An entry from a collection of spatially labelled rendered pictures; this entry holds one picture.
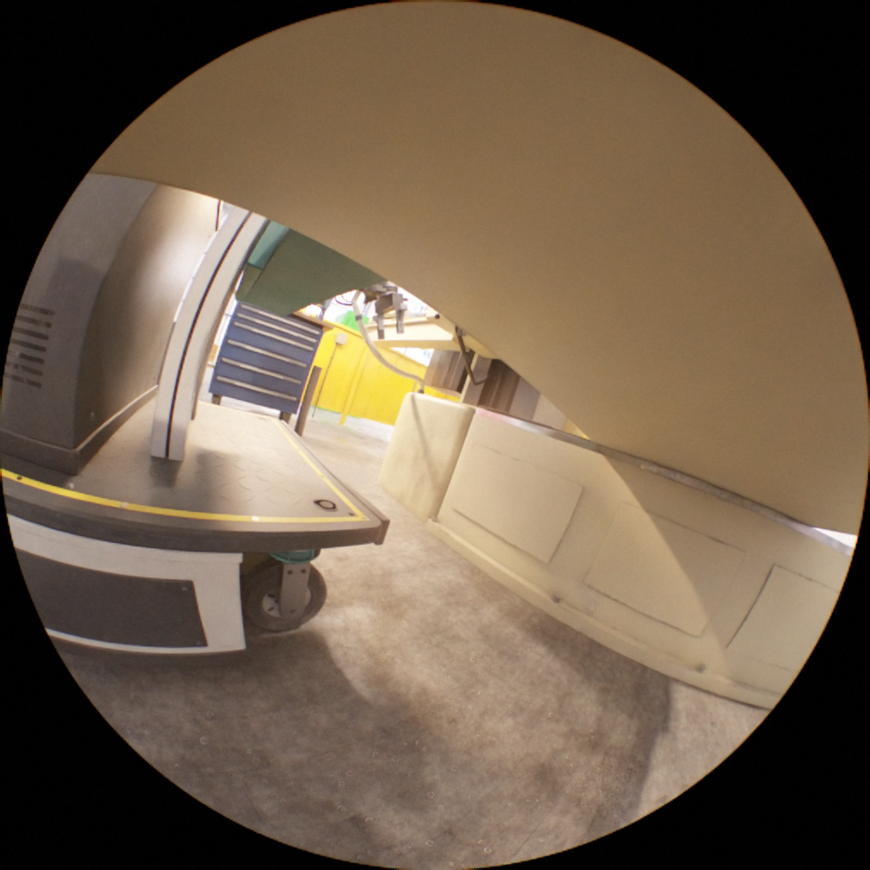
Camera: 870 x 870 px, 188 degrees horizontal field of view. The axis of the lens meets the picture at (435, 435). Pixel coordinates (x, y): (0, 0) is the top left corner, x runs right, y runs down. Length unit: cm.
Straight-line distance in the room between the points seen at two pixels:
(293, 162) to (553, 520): 99
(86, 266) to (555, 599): 125
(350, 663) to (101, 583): 45
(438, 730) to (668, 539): 78
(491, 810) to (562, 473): 94
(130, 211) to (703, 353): 53
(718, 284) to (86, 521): 48
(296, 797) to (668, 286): 61
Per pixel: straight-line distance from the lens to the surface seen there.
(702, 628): 107
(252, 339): 221
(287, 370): 222
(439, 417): 131
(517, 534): 102
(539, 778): 62
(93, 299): 38
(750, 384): 24
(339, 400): 362
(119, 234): 39
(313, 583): 54
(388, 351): 389
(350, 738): 53
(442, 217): 15
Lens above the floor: 50
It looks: 4 degrees down
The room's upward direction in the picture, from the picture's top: 19 degrees clockwise
